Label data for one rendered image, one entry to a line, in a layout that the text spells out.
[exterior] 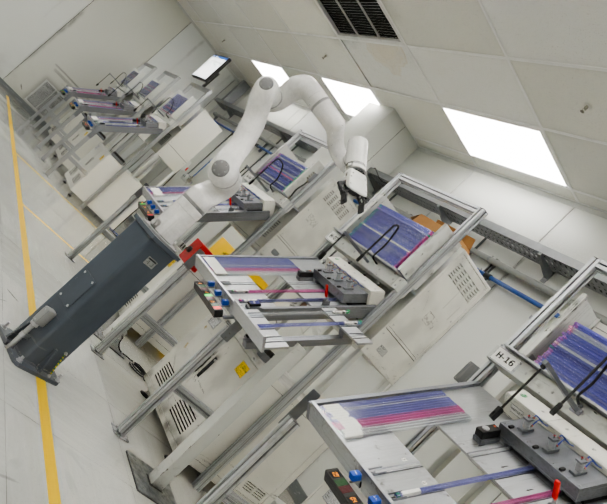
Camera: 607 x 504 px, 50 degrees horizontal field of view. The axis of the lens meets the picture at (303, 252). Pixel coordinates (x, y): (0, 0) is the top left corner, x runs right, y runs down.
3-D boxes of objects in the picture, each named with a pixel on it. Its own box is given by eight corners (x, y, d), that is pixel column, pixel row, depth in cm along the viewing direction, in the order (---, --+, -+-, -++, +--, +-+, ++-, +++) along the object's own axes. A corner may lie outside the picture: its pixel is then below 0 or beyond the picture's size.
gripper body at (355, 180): (352, 162, 255) (350, 186, 250) (371, 173, 260) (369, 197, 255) (339, 169, 260) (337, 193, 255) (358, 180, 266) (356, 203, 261)
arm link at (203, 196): (179, 191, 259) (223, 150, 261) (189, 202, 278) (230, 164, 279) (199, 212, 257) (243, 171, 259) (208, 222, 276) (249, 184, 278)
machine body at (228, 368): (162, 462, 292) (263, 366, 297) (134, 383, 352) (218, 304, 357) (249, 524, 326) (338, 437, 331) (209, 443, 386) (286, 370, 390)
